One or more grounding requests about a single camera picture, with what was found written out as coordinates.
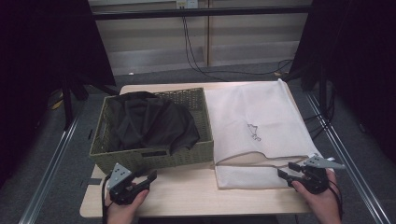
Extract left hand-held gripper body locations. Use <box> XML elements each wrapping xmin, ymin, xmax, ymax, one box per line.
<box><xmin>106</xmin><ymin>161</ymin><xmax>148</xmax><ymax>206</ymax></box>

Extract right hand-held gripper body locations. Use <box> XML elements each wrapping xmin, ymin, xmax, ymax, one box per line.
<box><xmin>293</xmin><ymin>154</ymin><xmax>347</xmax><ymax>195</ymax></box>

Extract green woven basket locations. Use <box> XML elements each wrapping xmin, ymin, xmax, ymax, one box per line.
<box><xmin>89</xmin><ymin>87</ymin><xmax>215</xmax><ymax>175</ymax></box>

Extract dark cloth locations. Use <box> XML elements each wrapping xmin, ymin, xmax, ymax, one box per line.
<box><xmin>108</xmin><ymin>91</ymin><xmax>201</xmax><ymax>156</ymax></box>

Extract white mesh laundry bag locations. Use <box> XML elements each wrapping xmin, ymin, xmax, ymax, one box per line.
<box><xmin>204</xmin><ymin>77</ymin><xmax>322</xmax><ymax>190</ymax></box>

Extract person's right hand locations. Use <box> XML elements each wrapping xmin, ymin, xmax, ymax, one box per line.
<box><xmin>291</xmin><ymin>169</ymin><xmax>344</xmax><ymax>224</ymax></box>

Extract person's left hand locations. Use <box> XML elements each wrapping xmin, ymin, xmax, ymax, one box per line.
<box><xmin>105</xmin><ymin>189</ymin><xmax>150</xmax><ymax>224</ymax></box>

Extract black stand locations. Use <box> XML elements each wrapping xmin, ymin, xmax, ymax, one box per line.
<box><xmin>61</xmin><ymin>74</ymin><xmax>120</xmax><ymax>132</ymax></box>
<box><xmin>281</xmin><ymin>62</ymin><xmax>331</xmax><ymax>120</ymax></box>

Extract black curtain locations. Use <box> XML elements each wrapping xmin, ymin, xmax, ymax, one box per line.
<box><xmin>291</xmin><ymin>0</ymin><xmax>396</xmax><ymax>164</ymax></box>
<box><xmin>0</xmin><ymin>0</ymin><xmax>117</xmax><ymax>188</ymax></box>

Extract black horizontal bar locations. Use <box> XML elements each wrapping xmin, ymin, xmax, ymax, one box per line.
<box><xmin>92</xmin><ymin>5</ymin><xmax>313</xmax><ymax>21</ymax></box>

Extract white power outlet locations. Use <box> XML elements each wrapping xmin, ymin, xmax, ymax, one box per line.
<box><xmin>176</xmin><ymin>0</ymin><xmax>199</xmax><ymax>9</ymax></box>

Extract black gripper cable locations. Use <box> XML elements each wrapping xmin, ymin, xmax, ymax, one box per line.
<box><xmin>101</xmin><ymin>175</ymin><xmax>112</xmax><ymax>224</ymax></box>
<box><xmin>328</xmin><ymin>178</ymin><xmax>345</xmax><ymax>220</ymax></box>

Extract metal floor rail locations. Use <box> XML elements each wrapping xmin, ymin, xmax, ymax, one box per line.
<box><xmin>18</xmin><ymin>115</ymin><xmax>82</xmax><ymax>224</ymax></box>
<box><xmin>305</xmin><ymin>92</ymin><xmax>391</xmax><ymax>224</ymax></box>

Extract black floor cables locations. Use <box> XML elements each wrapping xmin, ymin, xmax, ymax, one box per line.
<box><xmin>303</xmin><ymin>88</ymin><xmax>338</xmax><ymax>141</ymax></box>

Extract black wall cable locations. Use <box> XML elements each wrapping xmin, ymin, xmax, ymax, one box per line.
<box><xmin>181</xmin><ymin>16</ymin><xmax>294</xmax><ymax>82</ymax></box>

